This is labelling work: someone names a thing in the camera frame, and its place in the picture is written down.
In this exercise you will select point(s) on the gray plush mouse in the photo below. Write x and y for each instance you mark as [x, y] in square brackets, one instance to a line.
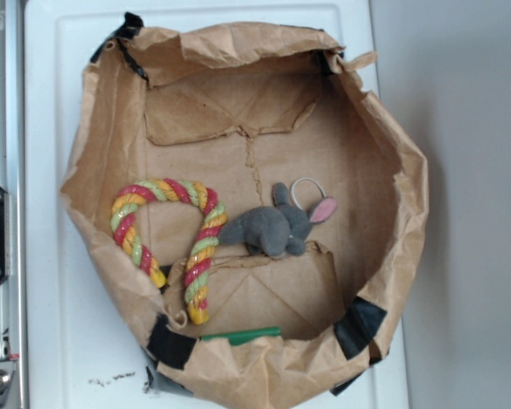
[280, 229]

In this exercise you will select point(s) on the brown paper bag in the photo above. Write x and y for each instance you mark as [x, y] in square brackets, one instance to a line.
[240, 107]

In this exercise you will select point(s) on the multicolour rope toy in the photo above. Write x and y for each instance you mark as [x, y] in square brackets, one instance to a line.
[122, 223]

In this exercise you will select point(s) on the aluminium frame rail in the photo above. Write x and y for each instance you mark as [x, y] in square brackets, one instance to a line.
[12, 159]

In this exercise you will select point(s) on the green stick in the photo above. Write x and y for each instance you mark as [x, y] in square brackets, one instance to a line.
[236, 338]

